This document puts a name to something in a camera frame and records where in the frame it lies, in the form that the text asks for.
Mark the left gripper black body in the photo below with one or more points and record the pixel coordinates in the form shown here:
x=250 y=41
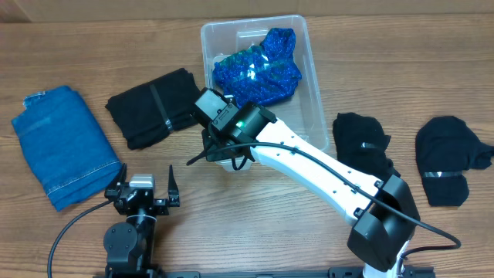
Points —
x=161 y=208

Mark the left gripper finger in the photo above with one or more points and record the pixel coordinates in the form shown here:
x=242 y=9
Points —
x=120 y=178
x=172 y=187

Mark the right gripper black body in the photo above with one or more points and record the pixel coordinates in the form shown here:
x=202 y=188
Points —
x=216 y=150

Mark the shiny blue sequin cloth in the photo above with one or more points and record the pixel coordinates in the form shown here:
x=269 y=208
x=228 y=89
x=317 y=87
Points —
x=265 y=74

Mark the black cloth bundle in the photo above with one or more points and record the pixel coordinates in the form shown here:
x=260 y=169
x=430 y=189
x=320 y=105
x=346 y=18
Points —
x=361 y=144
x=445 y=147

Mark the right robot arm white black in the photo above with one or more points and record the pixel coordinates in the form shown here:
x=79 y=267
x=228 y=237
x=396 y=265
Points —
x=385 y=224

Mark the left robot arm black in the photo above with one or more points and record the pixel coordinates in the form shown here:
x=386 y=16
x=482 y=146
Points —
x=130 y=244

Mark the folded blue denim cloth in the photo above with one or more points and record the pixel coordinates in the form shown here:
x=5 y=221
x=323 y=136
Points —
x=64 y=146

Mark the folded black cloth with band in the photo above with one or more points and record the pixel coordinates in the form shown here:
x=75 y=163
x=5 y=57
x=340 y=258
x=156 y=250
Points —
x=150 y=112

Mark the clear plastic storage bin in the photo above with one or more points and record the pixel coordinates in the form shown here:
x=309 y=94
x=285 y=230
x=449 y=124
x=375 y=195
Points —
x=303 y=112

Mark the cardboard wall panel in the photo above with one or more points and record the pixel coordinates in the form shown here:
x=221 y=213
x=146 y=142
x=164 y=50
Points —
x=113 y=10

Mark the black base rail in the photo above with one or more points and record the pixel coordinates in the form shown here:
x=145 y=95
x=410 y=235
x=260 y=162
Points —
x=262 y=274

